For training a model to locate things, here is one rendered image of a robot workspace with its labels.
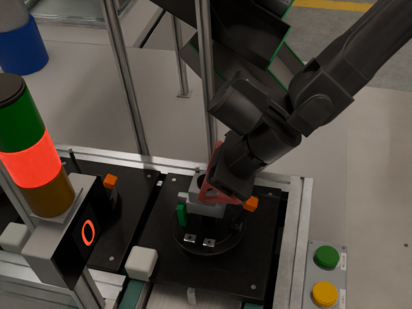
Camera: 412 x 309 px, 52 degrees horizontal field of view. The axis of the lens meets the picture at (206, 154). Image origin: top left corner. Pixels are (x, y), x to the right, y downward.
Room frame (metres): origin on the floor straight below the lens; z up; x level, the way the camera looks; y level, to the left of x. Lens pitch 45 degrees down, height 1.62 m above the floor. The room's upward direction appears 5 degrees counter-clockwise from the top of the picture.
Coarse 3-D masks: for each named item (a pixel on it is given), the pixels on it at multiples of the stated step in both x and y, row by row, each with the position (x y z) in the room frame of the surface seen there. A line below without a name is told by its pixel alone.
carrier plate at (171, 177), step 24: (168, 192) 0.55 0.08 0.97; (264, 192) 0.52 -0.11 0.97; (168, 216) 0.48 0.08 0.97; (264, 216) 0.46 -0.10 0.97; (144, 240) 0.44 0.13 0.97; (168, 240) 0.43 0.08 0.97; (264, 240) 0.41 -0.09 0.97; (168, 264) 0.38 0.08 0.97; (192, 264) 0.38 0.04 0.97; (216, 264) 0.37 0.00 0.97; (240, 264) 0.37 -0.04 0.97; (264, 264) 0.37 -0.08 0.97; (216, 288) 0.33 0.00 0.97; (240, 288) 0.33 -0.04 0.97; (264, 288) 0.32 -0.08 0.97
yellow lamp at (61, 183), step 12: (60, 180) 0.30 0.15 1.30; (24, 192) 0.28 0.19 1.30; (36, 192) 0.28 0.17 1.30; (48, 192) 0.28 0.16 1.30; (60, 192) 0.29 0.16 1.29; (72, 192) 0.31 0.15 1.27; (36, 204) 0.28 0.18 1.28; (48, 204) 0.28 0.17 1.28; (60, 204) 0.29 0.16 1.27; (48, 216) 0.28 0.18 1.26
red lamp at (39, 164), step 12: (36, 144) 0.29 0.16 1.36; (48, 144) 0.30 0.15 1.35; (0, 156) 0.29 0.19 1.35; (12, 156) 0.28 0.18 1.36; (24, 156) 0.28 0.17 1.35; (36, 156) 0.29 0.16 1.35; (48, 156) 0.30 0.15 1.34; (12, 168) 0.28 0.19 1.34; (24, 168) 0.28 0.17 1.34; (36, 168) 0.28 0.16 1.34; (48, 168) 0.29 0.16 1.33; (60, 168) 0.30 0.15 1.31; (24, 180) 0.28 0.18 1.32; (36, 180) 0.28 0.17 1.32; (48, 180) 0.29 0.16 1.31
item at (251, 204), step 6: (252, 198) 0.43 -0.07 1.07; (234, 204) 0.43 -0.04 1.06; (240, 204) 0.43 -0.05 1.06; (246, 204) 0.42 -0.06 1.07; (252, 204) 0.42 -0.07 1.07; (240, 210) 0.44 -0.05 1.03; (246, 210) 0.42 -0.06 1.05; (252, 210) 0.42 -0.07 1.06; (240, 216) 0.43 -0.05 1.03; (234, 222) 0.43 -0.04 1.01; (240, 222) 0.43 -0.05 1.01
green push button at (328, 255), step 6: (324, 246) 0.39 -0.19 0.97; (330, 246) 0.39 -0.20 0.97; (318, 252) 0.38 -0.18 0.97; (324, 252) 0.38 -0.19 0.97; (330, 252) 0.38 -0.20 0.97; (336, 252) 0.37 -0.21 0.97; (318, 258) 0.37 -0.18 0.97; (324, 258) 0.37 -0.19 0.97; (330, 258) 0.36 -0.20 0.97; (336, 258) 0.36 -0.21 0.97; (324, 264) 0.35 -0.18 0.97; (330, 264) 0.35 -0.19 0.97; (336, 264) 0.36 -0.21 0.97
